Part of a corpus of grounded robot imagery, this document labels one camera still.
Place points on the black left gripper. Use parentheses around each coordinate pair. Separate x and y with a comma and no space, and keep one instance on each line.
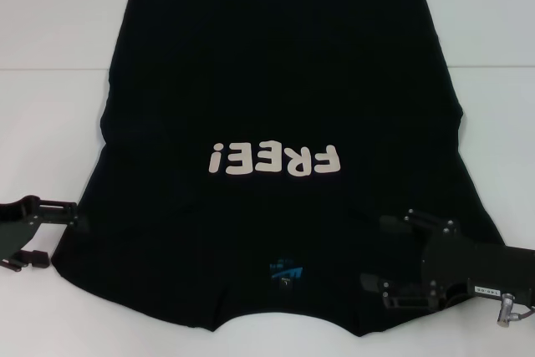
(14,227)

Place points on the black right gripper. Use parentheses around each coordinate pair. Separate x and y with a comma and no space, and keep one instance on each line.
(493,269)

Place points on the black shirt with FREE print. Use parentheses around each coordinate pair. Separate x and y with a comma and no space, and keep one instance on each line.
(267,81)

